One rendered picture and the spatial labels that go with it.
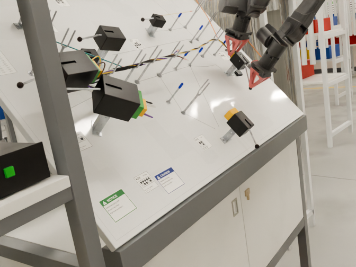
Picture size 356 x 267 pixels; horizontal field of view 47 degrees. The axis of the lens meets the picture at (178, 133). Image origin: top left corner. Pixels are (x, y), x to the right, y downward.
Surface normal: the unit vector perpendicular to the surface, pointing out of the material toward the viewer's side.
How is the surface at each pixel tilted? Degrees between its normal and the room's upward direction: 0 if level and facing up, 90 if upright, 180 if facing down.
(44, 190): 90
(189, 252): 90
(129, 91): 50
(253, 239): 90
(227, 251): 90
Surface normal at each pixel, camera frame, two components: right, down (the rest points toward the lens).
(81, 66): 0.52, -0.62
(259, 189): 0.81, 0.00
